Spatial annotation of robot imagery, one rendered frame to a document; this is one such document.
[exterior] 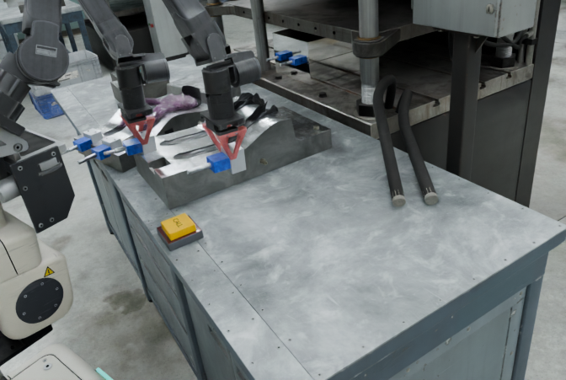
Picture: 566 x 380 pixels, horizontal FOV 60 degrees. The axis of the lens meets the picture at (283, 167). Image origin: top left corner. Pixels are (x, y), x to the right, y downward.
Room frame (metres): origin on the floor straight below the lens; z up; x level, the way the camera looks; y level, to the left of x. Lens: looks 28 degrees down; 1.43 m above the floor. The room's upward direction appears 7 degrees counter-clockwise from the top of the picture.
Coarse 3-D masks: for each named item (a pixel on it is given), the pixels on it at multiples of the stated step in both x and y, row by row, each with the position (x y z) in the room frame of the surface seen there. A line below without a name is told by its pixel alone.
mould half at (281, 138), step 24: (264, 120) 1.23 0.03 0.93; (288, 120) 1.22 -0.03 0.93; (312, 120) 1.36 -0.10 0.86; (192, 144) 1.23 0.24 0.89; (264, 144) 1.18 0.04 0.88; (288, 144) 1.22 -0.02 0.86; (312, 144) 1.25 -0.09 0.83; (144, 168) 1.19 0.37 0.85; (168, 168) 1.09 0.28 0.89; (264, 168) 1.18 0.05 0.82; (168, 192) 1.05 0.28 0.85; (192, 192) 1.08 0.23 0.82
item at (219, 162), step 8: (232, 144) 1.04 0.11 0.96; (224, 152) 1.02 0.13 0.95; (232, 152) 1.00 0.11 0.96; (240, 152) 1.01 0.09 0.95; (208, 160) 1.01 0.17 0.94; (216, 160) 0.99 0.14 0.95; (224, 160) 0.99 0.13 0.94; (232, 160) 1.00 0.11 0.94; (240, 160) 1.01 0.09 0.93; (192, 168) 0.98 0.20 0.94; (200, 168) 0.98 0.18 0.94; (208, 168) 0.99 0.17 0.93; (216, 168) 0.98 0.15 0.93; (224, 168) 0.99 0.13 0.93; (232, 168) 1.00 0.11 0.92; (240, 168) 1.01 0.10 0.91
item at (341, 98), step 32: (384, 64) 2.07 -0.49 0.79; (416, 64) 2.02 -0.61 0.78; (448, 64) 1.97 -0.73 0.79; (480, 64) 1.92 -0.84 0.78; (288, 96) 1.89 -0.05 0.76; (320, 96) 1.76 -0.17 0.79; (352, 96) 1.73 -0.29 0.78; (384, 96) 1.69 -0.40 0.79; (416, 96) 1.65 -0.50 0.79; (448, 96) 1.63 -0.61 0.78; (480, 96) 1.71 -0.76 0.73
